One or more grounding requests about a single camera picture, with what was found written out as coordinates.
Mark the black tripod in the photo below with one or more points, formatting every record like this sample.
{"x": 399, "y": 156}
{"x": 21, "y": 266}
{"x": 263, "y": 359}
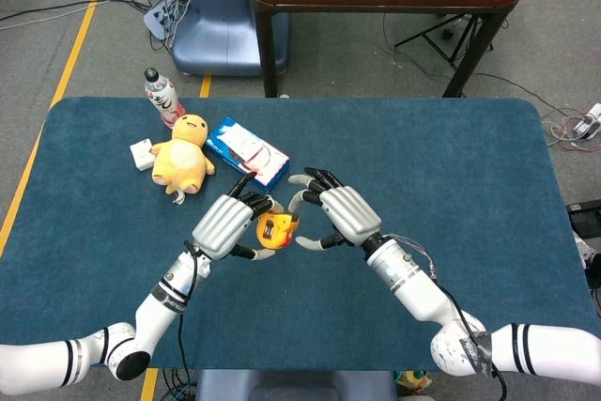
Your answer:
{"x": 446, "y": 39}

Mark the white power strip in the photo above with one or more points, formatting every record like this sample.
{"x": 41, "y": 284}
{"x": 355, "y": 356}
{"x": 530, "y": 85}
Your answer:
{"x": 157, "y": 18}

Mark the blue felt table cloth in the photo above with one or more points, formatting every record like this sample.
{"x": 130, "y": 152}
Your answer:
{"x": 422, "y": 161}

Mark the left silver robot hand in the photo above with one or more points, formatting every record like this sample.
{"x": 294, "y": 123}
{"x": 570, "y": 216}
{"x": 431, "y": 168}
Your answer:
{"x": 223, "y": 225}

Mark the black flat device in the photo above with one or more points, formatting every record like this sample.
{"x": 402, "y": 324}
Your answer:
{"x": 584, "y": 218}

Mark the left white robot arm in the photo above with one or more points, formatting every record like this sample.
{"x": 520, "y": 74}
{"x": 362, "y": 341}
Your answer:
{"x": 155, "y": 316}

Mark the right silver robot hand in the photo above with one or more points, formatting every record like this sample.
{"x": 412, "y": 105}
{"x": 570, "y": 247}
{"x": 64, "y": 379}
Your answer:
{"x": 349, "y": 215}

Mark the clear drink bottle pink label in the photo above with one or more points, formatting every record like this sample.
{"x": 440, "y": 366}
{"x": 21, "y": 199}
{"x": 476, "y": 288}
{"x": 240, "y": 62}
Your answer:
{"x": 162, "y": 100}

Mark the white power adapter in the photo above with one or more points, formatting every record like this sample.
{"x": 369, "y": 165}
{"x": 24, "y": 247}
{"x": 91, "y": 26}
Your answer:
{"x": 587, "y": 124}

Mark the small white box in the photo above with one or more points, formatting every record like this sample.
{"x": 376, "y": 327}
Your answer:
{"x": 141, "y": 154}

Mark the yellow plush toy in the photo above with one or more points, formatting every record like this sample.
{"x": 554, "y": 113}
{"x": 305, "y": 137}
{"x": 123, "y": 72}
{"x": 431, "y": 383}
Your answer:
{"x": 180, "y": 161}

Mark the blue Oreo cookie box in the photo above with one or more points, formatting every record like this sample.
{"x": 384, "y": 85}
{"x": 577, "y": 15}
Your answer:
{"x": 244, "y": 149}

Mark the yellow green small toy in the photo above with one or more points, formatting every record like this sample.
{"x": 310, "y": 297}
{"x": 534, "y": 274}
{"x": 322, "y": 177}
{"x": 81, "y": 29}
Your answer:
{"x": 413, "y": 382}

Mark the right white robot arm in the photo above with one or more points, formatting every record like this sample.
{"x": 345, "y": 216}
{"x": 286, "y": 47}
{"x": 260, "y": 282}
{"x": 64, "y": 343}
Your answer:
{"x": 422, "y": 297}

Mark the blue-grey machine stand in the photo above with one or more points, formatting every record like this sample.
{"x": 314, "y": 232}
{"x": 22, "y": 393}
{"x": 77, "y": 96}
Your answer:
{"x": 220, "y": 39}

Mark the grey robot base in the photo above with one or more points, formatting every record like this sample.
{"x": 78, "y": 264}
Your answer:
{"x": 296, "y": 387}

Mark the yellow tape measure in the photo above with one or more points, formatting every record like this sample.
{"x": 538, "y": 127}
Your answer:
{"x": 274, "y": 232}

